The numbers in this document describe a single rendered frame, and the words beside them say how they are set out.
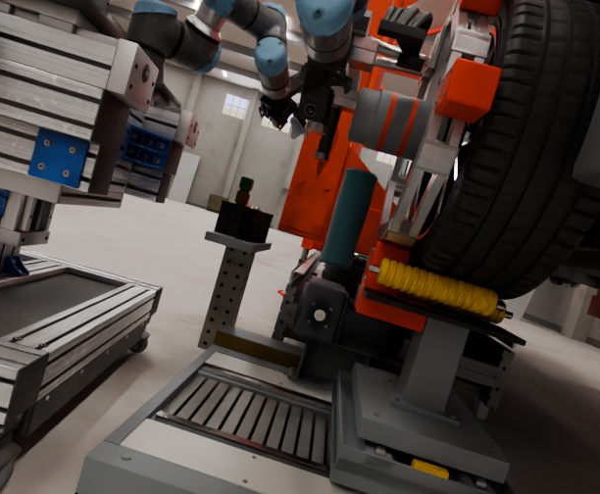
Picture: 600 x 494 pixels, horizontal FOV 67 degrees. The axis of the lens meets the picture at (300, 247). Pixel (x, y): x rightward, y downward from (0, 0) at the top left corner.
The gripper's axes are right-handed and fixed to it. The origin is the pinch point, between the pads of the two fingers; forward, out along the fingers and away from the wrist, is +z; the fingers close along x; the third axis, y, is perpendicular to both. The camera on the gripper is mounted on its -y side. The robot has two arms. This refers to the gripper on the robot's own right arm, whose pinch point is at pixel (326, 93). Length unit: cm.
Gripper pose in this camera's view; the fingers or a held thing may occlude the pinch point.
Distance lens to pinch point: 98.1
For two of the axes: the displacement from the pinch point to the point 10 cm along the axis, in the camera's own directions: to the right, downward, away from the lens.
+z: 0.9, -0.2, 10.0
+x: -9.6, -2.8, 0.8
